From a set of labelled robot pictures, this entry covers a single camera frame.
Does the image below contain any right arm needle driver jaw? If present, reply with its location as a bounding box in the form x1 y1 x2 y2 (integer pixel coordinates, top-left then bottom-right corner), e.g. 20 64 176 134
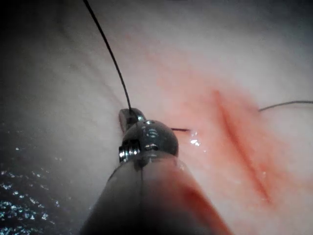
130 109 145 126
118 108 131 135

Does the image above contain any right arm needle driver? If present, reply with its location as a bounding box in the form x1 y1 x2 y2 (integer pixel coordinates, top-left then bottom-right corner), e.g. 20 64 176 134
118 119 181 163

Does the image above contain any black thread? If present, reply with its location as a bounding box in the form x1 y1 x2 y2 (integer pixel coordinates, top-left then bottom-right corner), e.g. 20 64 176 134
82 0 313 134

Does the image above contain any tissue pad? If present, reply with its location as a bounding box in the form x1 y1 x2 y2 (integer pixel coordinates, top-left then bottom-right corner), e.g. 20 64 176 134
0 0 313 235

